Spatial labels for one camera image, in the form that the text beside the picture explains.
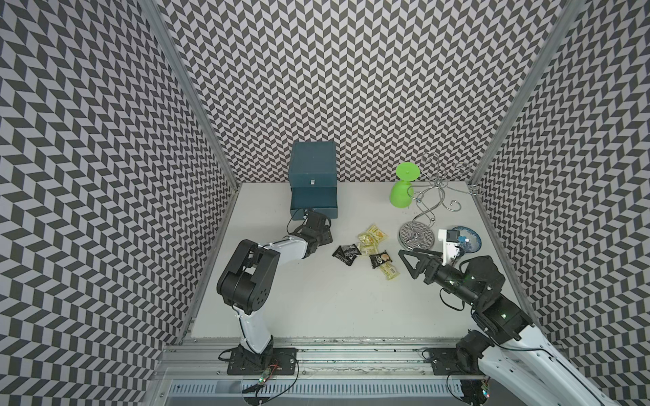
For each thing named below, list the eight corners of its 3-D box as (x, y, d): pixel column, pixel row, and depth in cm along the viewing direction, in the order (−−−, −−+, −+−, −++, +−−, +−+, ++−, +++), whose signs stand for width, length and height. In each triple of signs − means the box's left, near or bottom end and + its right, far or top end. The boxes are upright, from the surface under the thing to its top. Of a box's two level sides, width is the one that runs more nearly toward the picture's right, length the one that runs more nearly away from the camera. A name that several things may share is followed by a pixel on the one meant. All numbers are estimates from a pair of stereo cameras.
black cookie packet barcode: (334, 256, 96) (334, 251, 93) (343, 243, 100) (344, 238, 97) (351, 267, 94) (351, 262, 91) (360, 253, 97) (361, 248, 94)
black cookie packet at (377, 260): (372, 268, 93) (373, 265, 91) (367, 259, 96) (368, 255, 94) (390, 262, 95) (391, 259, 93) (384, 252, 98) (385, 249, 96)
